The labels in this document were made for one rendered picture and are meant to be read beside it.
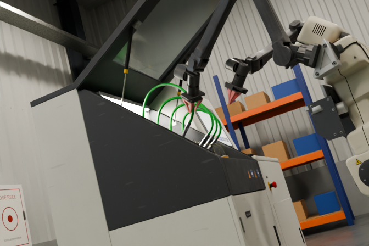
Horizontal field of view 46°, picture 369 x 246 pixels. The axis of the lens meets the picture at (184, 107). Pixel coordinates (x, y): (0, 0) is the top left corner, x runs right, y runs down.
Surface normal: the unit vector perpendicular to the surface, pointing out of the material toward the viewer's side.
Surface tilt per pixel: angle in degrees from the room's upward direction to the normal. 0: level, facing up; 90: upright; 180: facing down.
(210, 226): 90
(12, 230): 90
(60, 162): 90
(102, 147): 90
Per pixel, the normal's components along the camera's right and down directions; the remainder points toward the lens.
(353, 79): -0.59, -0.04
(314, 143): -0.31, -0.15
